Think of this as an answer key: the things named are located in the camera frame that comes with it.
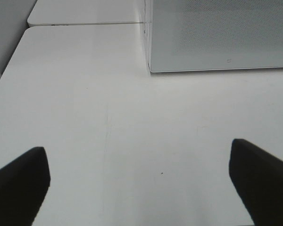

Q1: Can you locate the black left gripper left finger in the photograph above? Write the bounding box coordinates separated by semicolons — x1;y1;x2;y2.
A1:
0;147;50;226

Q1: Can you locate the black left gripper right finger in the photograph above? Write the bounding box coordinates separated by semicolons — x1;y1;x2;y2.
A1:
229;139;283;226

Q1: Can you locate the white microwave oven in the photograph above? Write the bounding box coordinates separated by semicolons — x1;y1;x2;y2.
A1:
139;0;283;74

